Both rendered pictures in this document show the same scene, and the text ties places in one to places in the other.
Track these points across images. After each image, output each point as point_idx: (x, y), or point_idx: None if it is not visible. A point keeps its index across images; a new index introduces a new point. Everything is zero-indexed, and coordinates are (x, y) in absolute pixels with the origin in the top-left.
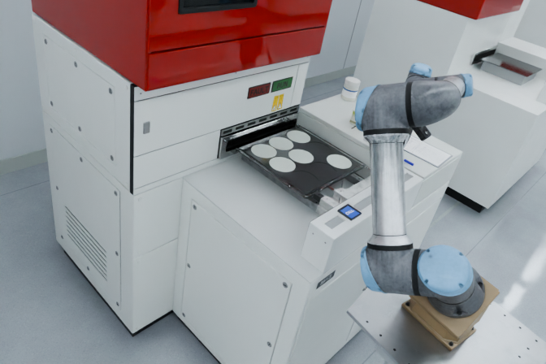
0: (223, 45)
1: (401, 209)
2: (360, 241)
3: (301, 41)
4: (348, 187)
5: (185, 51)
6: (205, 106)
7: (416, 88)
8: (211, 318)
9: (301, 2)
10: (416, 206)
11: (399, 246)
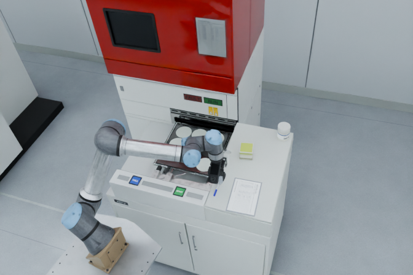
0: (144, 66)
1: (90, 181)
2: (142, 201)
3: (209, 81)
4: (201, 183)
5: (122, 62)
6: (154, 91)
7: (98, 130)
8: None
9: (199, 58)
10: (214, 224)
11: (80, 194)
